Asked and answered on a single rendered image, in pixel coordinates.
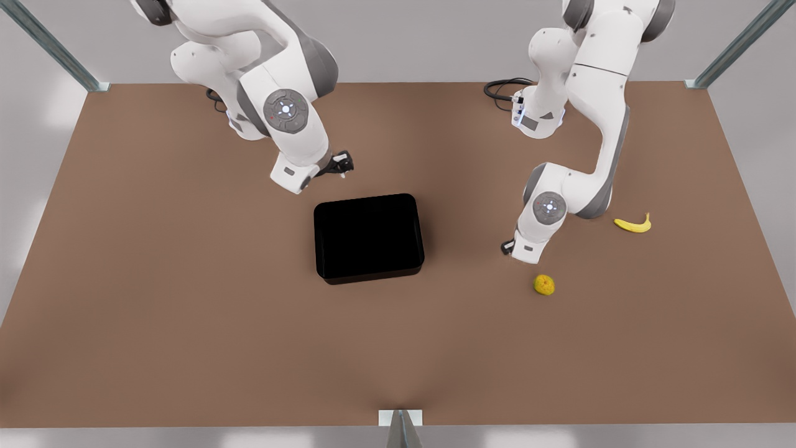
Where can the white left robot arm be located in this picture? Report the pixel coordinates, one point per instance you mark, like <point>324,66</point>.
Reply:
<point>591,93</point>

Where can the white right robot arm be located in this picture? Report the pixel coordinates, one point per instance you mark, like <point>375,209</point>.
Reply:
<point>286,112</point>

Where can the yellow lemon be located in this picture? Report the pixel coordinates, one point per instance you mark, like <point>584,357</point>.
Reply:
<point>544,284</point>

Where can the black rectangular tray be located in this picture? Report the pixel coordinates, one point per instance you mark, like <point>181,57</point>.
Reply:
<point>368,237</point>

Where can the yellow banana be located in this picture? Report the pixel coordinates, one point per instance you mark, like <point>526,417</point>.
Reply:
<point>634,224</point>

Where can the silver frame post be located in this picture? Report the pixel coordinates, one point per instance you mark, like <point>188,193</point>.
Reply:
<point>737,45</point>
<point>401,429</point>
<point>53,46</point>

